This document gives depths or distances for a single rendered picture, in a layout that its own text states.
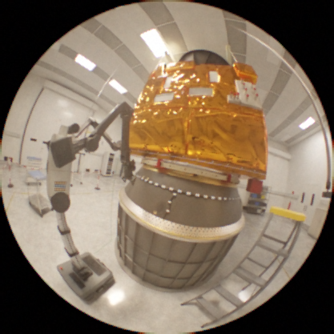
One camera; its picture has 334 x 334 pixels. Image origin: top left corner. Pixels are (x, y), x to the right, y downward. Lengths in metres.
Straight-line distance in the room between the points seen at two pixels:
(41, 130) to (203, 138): 7.86
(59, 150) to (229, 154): 1.18
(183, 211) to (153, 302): 1.40
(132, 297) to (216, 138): 2.15
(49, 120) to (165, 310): 8.46
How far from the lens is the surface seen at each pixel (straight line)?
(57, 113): 7.87
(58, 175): 0.70
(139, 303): 1.69
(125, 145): 0.78
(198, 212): 0.89
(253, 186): 1.14
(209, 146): 1.01
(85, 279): 1.55
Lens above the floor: 1.66
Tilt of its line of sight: 1 degrees up
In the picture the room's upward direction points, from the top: 12 degrees clockwise
